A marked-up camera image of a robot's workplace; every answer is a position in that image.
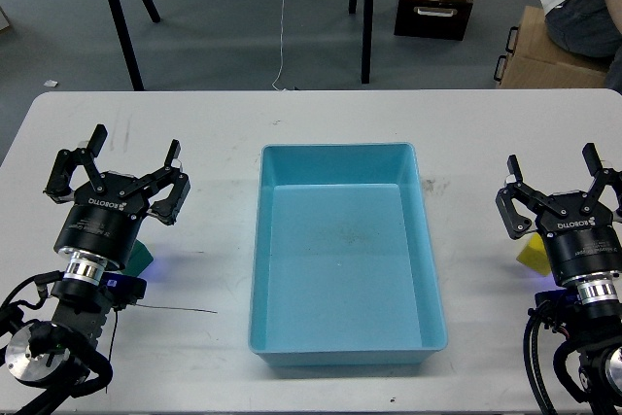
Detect black left stand legs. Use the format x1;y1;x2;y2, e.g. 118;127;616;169
108;0;161;91

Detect green block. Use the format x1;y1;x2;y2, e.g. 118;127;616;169
122;240;154;277

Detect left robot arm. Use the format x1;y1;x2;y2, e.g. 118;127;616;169
1;124;190;414

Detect white cable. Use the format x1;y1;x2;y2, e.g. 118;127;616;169
261;0;303;92

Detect light blue plastic bin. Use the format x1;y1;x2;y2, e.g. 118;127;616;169
249;143;448;366

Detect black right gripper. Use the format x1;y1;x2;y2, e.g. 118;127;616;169
495;143;621;287

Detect yellow block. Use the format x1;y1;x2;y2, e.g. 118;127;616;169
516;233;552;276

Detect cardboard box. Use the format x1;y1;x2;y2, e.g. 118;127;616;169
494;6;608;89

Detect seated person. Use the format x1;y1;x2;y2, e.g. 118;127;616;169
540;0;621;92

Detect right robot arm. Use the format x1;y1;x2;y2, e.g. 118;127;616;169
496;143;621;414

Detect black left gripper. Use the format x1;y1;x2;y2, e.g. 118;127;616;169
44;123;190;270

